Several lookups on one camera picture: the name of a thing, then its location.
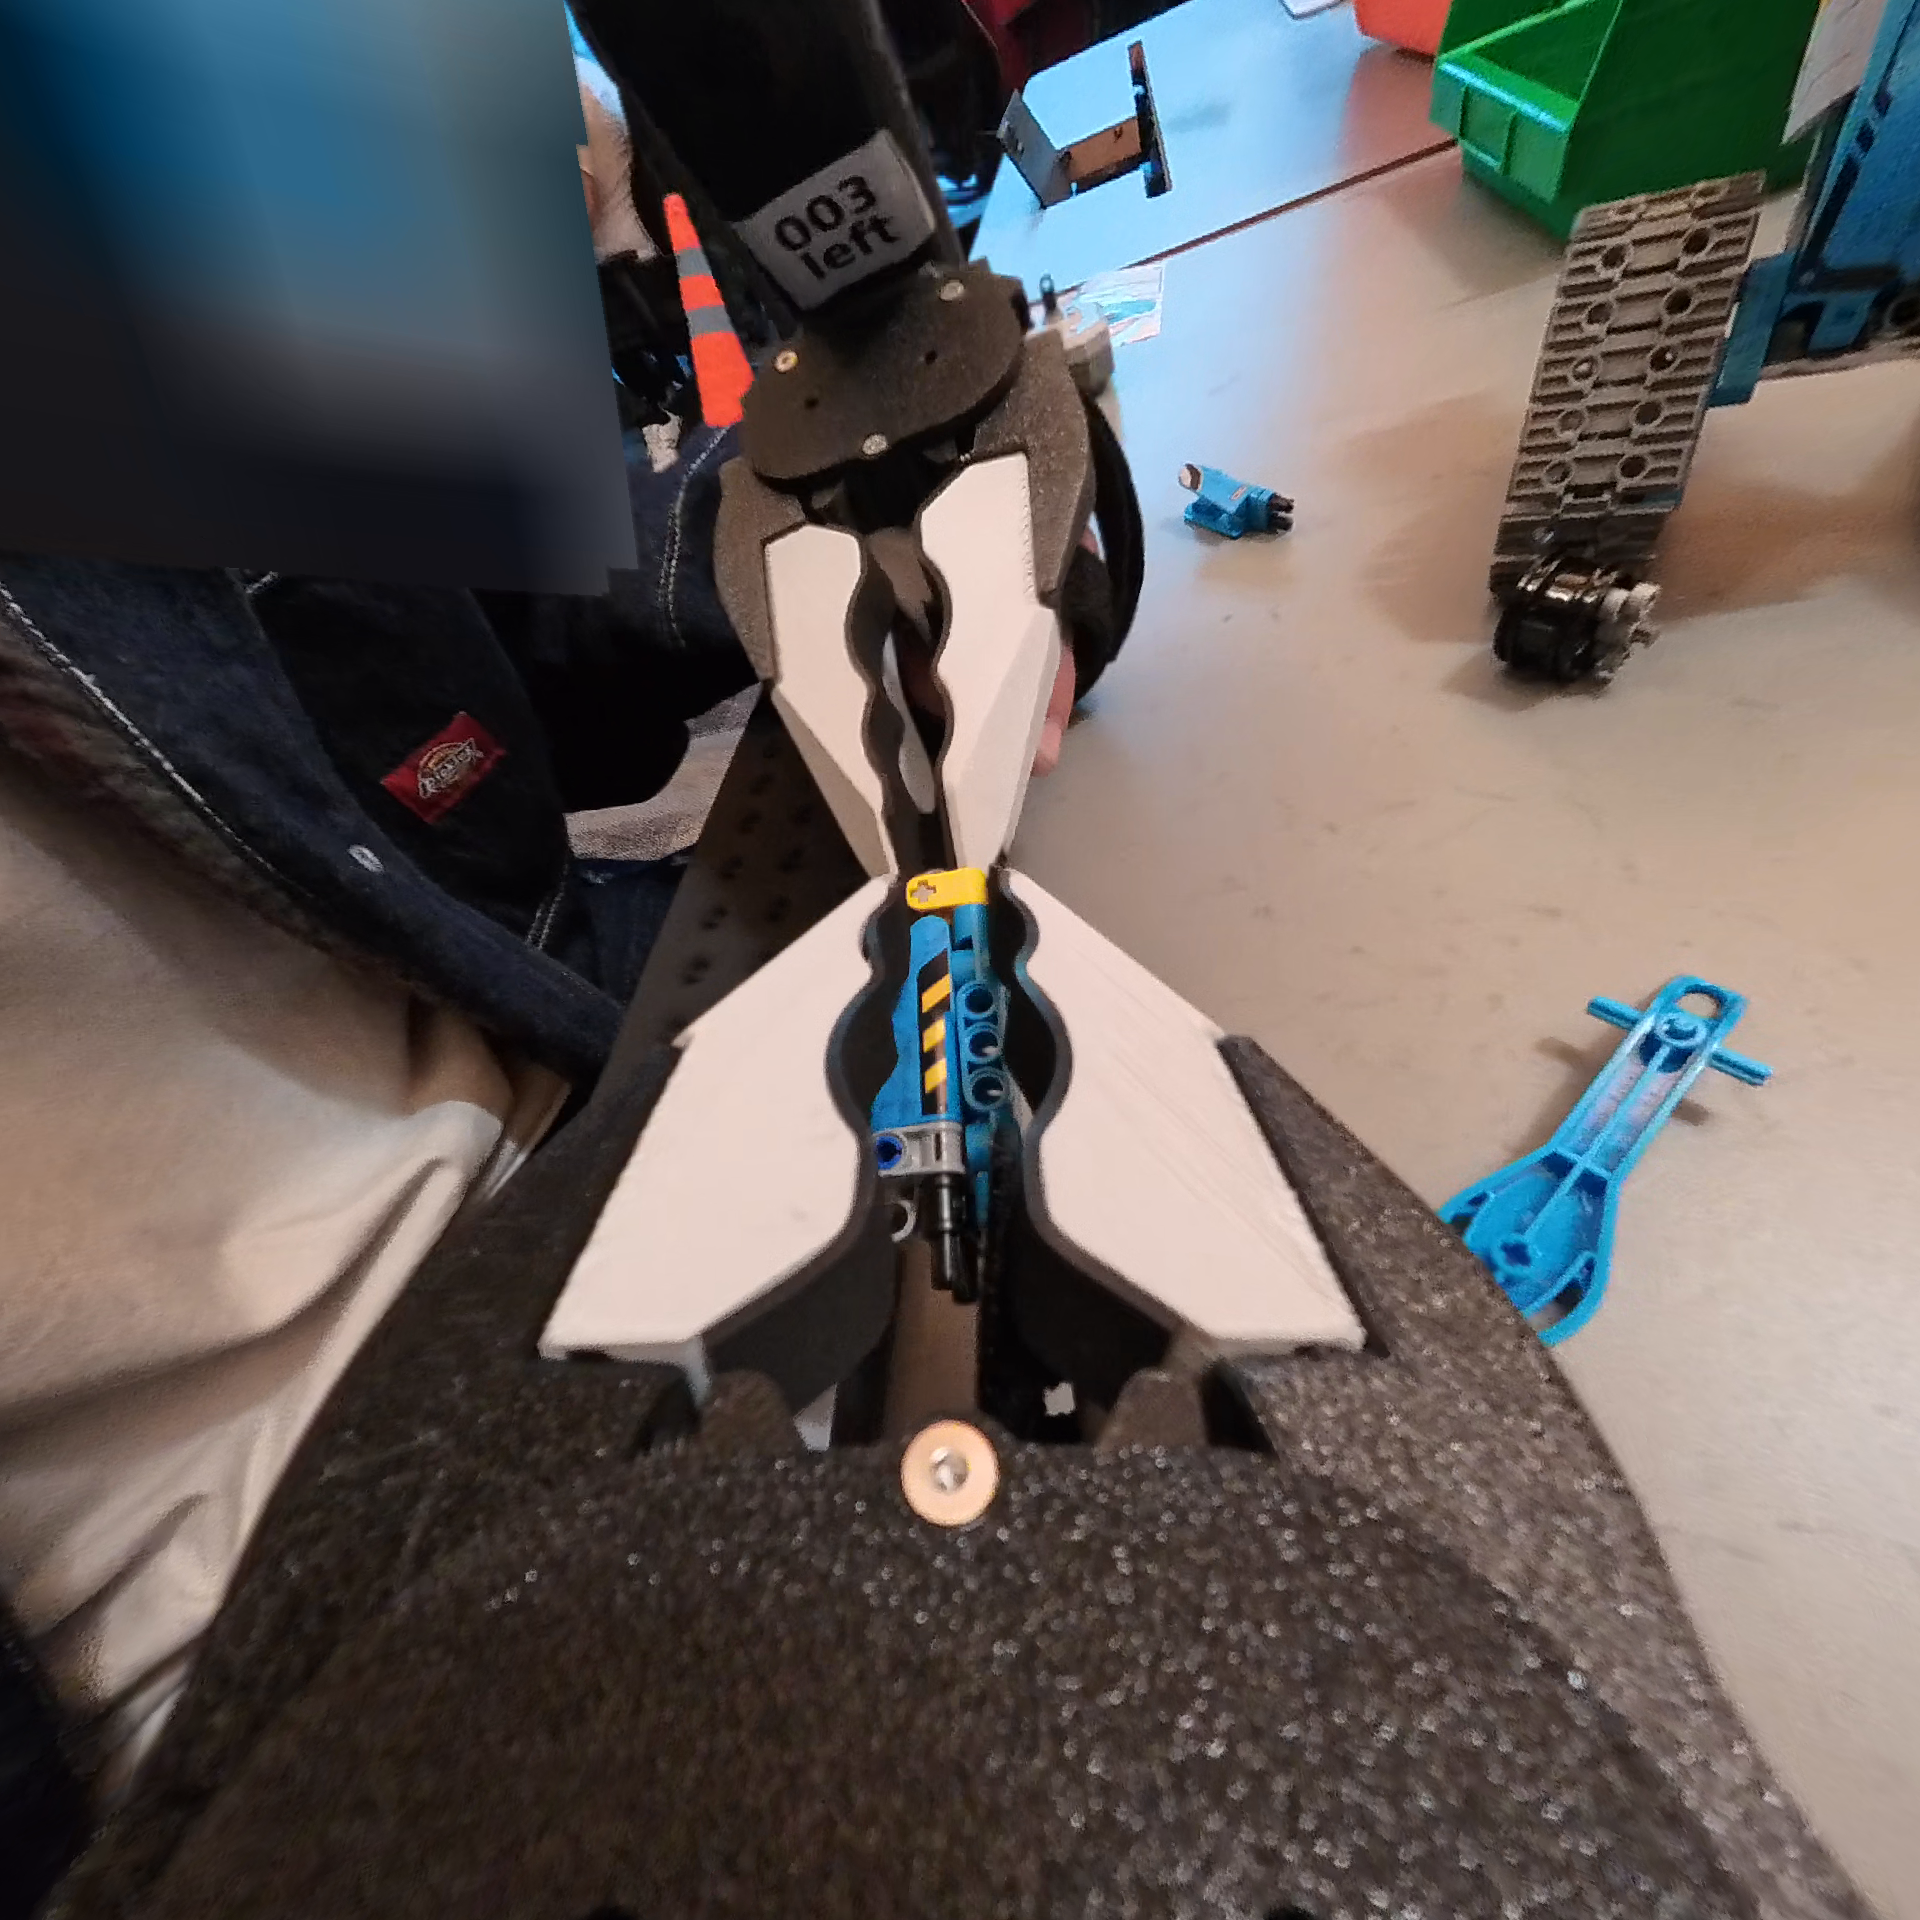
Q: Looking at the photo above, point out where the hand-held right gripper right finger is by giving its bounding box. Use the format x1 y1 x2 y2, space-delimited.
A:
991 872 1369 1364

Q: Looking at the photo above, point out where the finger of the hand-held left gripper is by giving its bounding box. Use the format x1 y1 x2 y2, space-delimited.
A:
751 527 926 878
906 467 1077 878

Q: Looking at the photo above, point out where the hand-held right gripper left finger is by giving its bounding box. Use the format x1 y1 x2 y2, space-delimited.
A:
542 873 920 1370

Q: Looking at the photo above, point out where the blue striped brick assembly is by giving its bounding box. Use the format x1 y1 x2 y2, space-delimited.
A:
870 872 1009 1302

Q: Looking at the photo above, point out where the light blue brick separator tool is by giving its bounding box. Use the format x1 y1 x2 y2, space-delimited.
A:
1439 976 1776 1346

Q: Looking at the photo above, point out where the blue tracked toy robot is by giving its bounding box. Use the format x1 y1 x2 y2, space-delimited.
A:
1492 0 1920 687

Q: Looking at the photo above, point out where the orange cone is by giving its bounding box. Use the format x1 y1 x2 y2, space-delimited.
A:
660 198 751 436

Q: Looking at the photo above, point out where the small blue brick piece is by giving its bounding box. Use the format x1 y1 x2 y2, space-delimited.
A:
1180 467 1298 544

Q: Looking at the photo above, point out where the black dimpled mat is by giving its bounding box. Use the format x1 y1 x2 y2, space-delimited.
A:
570 706 902 1202

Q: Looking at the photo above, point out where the person's denim jacket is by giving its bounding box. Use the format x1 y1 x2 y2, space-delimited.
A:
0 571 751 1051

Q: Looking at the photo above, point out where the person's white shirt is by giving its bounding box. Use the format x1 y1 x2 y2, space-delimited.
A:
0 783 586 1802

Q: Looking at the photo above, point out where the green plastic bin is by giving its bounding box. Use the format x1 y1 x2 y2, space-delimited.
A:
1429 0 1920 242

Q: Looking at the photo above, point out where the grey metal bracket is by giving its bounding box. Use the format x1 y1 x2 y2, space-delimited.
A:
1006 43 1173 214

